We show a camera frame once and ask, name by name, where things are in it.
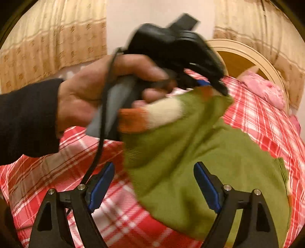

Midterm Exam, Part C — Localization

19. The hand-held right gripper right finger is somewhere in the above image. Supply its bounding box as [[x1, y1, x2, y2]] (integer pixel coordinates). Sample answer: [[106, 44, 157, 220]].
[[193, 162, 279, 248]]

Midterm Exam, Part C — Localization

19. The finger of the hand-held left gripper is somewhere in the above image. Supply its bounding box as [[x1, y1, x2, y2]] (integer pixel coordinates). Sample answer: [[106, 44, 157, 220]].
[[183, 62, 230, 97]]

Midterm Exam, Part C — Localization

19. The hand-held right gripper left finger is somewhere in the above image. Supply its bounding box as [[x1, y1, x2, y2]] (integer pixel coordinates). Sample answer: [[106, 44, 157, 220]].
[[28, 162, 115, 248]]

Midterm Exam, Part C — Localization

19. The green knit sweater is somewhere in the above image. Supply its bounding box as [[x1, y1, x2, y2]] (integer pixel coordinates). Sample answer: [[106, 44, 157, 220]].
[[118, 86, 292, 248]]

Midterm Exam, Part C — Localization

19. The person's left forearm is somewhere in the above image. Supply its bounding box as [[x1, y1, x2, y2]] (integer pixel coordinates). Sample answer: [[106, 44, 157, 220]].
[[0, 78, 64, 165]]

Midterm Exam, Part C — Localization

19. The person's left hand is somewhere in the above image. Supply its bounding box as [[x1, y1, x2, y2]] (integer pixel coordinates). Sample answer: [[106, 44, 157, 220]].
[[55, 54, 177, 139]]

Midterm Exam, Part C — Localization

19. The cream wooden headboard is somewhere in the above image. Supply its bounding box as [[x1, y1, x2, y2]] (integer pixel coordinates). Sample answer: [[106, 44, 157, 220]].
[[206, 39, 290, 113]]

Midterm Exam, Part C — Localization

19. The pink pillow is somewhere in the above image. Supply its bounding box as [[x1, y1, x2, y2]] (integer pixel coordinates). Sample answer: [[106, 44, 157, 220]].
[[238, 71, 287, 110]]

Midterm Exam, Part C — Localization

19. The red plaid bed sheet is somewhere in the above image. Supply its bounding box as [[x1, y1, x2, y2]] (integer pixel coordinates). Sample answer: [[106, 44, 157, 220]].
[[0, 69, 305, 248]]

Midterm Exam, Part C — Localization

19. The beige patterned curtain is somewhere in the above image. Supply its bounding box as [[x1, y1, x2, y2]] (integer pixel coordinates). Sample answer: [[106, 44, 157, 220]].
[[0, 0, 108, 94], [213, 0, 305, 110]]

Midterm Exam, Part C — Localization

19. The black cable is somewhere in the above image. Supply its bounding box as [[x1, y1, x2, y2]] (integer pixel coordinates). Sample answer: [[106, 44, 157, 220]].
[[66, 48, 123, 215]]

